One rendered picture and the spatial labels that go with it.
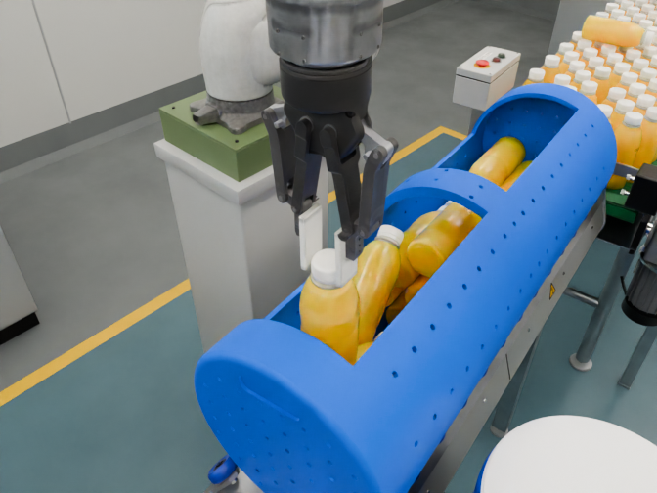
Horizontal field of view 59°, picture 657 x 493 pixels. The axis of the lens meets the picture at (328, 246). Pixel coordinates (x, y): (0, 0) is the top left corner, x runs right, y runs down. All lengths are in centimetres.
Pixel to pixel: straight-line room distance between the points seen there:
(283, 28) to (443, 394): 44
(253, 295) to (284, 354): 90
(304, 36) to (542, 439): 60
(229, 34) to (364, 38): 85
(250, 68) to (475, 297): 76
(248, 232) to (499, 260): 72
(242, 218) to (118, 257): 151
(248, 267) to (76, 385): 107
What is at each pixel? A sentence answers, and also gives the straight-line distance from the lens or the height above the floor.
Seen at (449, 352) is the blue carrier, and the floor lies 118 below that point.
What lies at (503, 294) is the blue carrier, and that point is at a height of 116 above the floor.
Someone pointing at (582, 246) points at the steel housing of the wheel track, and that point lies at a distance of 144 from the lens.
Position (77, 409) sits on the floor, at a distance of 225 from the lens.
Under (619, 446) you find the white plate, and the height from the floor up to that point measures 104.
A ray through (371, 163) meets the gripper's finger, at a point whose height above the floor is 145.
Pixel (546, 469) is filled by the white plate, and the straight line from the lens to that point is 81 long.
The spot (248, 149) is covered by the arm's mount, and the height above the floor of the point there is 107.
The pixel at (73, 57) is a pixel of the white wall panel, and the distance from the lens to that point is 365.
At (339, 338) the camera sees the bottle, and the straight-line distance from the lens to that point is 64.
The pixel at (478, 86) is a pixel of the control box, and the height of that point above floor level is 106.
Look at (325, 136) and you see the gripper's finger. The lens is 49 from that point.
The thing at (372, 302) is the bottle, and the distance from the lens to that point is 83.
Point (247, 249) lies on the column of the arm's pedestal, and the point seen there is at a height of 82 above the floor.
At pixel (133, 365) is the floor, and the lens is 231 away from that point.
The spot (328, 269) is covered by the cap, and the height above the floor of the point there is 131.
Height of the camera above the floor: 170
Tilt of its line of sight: 39 degrees down
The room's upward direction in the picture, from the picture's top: straight up
